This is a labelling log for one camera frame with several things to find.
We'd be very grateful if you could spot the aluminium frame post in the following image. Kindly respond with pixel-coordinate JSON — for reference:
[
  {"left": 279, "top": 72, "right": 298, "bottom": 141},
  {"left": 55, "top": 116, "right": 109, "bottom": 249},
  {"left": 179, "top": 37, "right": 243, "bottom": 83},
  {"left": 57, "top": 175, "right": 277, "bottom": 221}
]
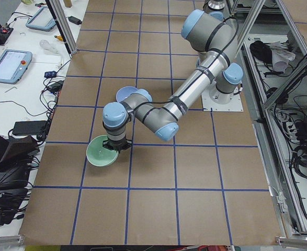
[{"left": 46, "top": 0, "right": 77, "bottom": 55}]

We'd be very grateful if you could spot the blue bowl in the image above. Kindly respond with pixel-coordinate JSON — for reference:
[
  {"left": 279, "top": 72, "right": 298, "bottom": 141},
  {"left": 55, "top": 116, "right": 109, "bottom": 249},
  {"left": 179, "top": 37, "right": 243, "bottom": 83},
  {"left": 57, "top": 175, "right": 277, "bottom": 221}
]
[{"left": 116, "top": 86, "right": 138, "bottom": 103}]

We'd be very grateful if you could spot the blue black small device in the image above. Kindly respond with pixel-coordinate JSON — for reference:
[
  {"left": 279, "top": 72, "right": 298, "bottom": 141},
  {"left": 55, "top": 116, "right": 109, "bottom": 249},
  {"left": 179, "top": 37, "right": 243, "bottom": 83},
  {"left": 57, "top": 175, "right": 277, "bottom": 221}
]
[{"left": 44, "top": 71, "right": 57, "bottom": 78}]

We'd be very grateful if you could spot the green bowl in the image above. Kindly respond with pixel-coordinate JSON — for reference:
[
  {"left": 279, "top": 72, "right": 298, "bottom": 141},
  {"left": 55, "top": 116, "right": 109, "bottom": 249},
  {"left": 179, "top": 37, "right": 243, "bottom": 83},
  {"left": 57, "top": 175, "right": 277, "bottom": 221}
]
[{"left": 86, "top": 135, "right": 119, "bottom": 167}]

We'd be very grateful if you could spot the near teach pendant tablet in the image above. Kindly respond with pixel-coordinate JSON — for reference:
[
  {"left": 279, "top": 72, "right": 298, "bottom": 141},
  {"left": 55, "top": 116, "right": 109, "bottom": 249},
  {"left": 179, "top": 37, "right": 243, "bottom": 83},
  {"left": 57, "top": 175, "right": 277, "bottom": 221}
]
[{"left": 0, "top": 49, "right": 32, "bottom": 84}]

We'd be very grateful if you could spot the small black charger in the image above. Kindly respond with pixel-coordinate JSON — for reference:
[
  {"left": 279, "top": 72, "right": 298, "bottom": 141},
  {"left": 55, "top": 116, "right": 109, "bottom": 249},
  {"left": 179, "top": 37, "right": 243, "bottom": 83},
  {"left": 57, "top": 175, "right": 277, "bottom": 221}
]
[{"left": 68, "top": 16, "right": 82, "bottom": 25}]

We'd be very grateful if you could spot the black power adapter brick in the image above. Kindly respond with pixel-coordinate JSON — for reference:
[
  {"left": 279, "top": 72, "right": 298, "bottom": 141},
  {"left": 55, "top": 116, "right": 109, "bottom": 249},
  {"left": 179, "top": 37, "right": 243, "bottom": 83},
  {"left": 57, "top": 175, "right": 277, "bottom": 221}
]
[{"left": 12, "top": 120, "right": 47, "bottom": 136}]

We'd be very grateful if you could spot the clear plastic bottle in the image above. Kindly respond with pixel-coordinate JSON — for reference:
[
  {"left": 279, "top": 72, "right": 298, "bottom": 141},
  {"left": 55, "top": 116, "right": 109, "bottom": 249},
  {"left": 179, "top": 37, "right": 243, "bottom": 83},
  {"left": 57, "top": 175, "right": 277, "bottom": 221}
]
[{"left": 39, "top": 39, "right": 59, "bottom": 54}]

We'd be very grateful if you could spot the white power strip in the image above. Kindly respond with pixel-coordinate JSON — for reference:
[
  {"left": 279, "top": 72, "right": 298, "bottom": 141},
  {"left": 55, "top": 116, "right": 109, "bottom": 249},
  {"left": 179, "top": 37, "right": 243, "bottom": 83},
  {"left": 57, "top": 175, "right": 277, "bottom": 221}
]
[{"left": 283, "top": 121, "right": 298, "bottom": 141}]

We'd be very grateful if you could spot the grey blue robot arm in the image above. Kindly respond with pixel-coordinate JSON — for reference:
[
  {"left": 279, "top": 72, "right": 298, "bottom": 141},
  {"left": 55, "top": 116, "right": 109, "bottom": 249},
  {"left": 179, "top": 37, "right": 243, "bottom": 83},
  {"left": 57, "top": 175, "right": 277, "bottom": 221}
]
[{"left": 102, "top": 9, "right": 237, "bottom": 152}]

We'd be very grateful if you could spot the crumpled white cloth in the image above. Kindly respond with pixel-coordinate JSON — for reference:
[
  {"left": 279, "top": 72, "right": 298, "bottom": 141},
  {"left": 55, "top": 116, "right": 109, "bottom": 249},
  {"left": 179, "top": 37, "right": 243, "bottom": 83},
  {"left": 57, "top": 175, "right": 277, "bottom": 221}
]
[{"left": 269, "top": 41, "right": 295, "bottom": 73}]

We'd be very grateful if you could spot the aluminium diagonal frame beam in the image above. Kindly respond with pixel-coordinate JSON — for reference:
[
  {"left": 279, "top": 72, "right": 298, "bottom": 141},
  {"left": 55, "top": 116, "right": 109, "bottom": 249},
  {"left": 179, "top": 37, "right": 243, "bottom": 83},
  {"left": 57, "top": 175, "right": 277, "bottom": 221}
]
[{"left": 263, "top": 54, "right": 307, "bottom": 110}]

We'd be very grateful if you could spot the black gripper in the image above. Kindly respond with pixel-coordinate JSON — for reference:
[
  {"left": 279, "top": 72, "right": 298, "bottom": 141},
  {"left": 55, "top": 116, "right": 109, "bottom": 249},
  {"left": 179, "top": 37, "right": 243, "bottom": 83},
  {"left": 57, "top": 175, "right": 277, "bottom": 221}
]
[{"left": 103, "top": 140, "right": 131, "bottom": 153}]

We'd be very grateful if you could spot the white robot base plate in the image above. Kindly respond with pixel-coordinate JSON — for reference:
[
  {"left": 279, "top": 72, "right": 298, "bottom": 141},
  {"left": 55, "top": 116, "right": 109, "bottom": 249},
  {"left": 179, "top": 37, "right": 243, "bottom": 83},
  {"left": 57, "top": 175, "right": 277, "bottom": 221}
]
[{"left": 201, "top": 86, "right": 243, "bottom": 112}]

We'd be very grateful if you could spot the far teach pendant tablet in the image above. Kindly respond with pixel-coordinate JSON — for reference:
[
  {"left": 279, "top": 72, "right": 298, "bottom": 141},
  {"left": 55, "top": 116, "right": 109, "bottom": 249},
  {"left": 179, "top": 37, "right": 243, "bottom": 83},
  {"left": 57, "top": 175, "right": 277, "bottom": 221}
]
[{"left": 26, "top": 6, "right": 56, "bottom": 31}]

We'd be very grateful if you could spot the teach pendant tablet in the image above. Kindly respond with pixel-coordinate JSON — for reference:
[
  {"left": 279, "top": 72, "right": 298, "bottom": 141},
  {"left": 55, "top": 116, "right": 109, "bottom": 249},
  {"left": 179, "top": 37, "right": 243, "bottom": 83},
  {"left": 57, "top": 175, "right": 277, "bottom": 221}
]
[
  {"left": 0, "top": 49, "right": 32, "bottom": 84},
  {"left": 26, "top": 6, "right": 56, "bottom": 31}
]

